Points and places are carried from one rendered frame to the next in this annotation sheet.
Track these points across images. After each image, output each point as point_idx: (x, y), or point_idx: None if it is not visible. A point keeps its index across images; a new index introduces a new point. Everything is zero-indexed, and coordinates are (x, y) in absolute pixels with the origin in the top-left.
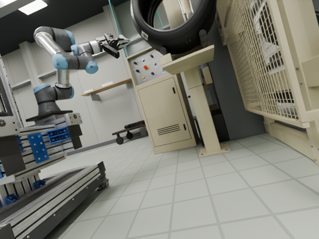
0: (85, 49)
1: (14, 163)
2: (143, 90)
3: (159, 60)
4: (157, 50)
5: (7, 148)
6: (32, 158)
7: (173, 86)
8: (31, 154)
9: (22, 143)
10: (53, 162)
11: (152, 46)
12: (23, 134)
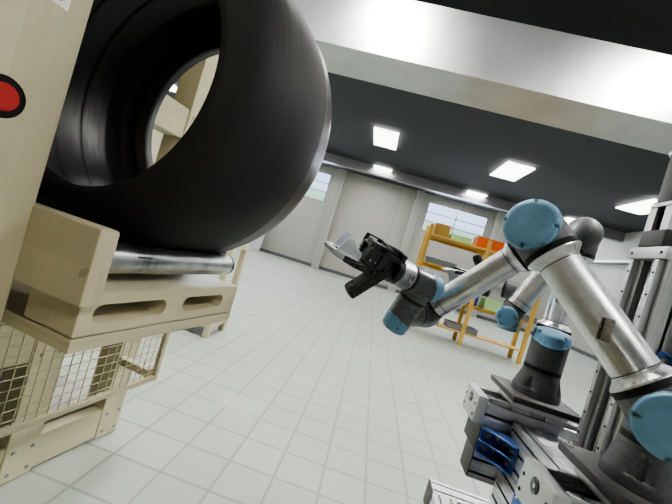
0: None
1: (466, 455)
2: None
3: (234, 296)
4: (224, 232)
5: (472, 432)
6: (510, 499)
7: None
8: (513, 493)
9: (502, 454)
10: None
11: (252, 230)
12: (525, 451)
